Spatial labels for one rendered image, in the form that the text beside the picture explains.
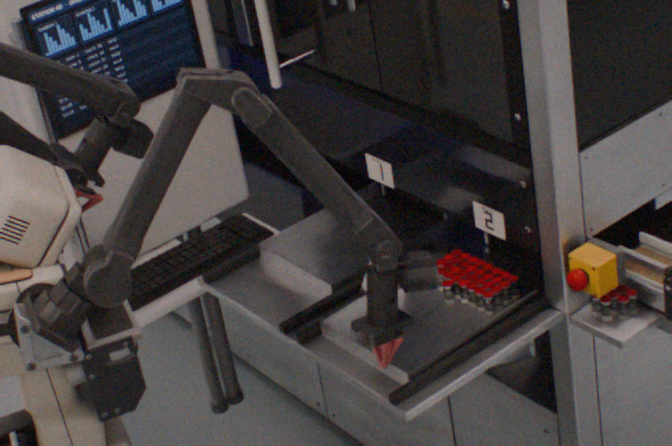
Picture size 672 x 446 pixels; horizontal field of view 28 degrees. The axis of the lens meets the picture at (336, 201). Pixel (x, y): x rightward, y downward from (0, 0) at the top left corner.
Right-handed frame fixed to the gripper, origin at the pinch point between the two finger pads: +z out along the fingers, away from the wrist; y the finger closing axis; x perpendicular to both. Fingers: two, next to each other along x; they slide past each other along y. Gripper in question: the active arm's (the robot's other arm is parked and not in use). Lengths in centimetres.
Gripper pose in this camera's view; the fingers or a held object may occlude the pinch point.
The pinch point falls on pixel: (383, 363)
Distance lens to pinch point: 247.9
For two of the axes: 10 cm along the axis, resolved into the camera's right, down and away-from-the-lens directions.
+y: 8.1, -2.6, 5.3
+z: 0.3, 9.1, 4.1
